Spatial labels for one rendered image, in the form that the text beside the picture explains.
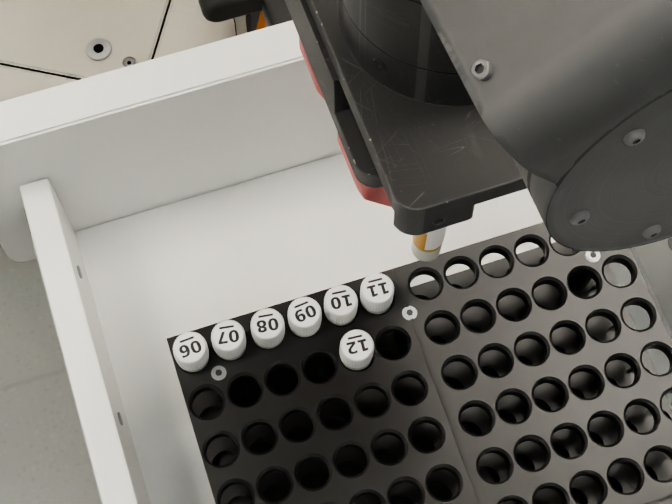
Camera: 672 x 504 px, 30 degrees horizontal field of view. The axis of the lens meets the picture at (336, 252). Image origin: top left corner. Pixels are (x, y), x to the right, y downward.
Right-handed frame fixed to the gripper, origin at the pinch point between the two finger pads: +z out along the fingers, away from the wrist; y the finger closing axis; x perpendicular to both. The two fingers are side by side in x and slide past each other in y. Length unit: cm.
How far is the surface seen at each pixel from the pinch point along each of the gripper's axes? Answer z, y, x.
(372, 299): 6.5, 0.2, -1.9
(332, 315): 6.8, 0.2, -3.5
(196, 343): 6.5, -0.3, -8.4
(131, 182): 10.1, -9.7, -8.9
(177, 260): 13.4, -7.3, -8.1
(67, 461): 95, -31, -24
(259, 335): 6.5, 0.2, -6.2
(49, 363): 94, -42, -23
